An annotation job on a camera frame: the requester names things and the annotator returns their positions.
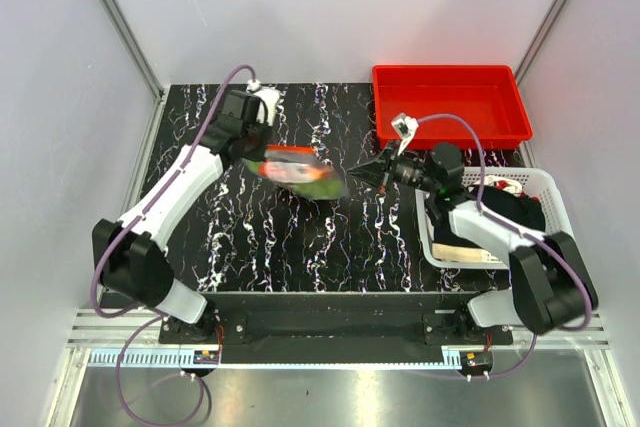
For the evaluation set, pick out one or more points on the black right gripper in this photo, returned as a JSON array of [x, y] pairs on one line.
[[374, 172]]

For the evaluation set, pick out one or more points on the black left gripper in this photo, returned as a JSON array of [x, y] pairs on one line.
[[258, 154]]

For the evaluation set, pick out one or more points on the clear zip top bag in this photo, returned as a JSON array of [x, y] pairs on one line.
[[332, 188]]

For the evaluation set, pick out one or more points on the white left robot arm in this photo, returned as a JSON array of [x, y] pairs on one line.
[[130, 253]]

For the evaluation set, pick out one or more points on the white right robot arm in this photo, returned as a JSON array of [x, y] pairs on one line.
[[549, 285]]

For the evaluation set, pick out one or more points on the black bag in basket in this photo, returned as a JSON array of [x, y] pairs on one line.
[[525, 211]]

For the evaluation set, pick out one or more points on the beige item in basket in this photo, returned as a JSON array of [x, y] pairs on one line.
[[468, 255]]

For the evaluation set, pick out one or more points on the white red cloth in basket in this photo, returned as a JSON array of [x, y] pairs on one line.
[[511, 186]]

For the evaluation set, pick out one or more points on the red plastic bin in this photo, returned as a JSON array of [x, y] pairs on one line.
[[485, 96]]

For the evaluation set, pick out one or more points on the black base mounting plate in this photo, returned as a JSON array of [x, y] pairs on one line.
[[325, 353]]

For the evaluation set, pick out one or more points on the white plastic basket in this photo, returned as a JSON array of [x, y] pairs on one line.
[[534, 182]]

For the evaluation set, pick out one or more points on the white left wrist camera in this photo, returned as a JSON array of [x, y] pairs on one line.
[[269, 100]]

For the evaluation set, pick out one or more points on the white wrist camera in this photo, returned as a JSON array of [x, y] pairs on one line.
[[405, 127], [269, 100]]

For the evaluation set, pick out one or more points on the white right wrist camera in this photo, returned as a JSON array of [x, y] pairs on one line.
[[405, 127]]

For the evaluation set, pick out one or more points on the aluminium frame rail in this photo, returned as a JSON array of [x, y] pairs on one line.
[[243, 327]]

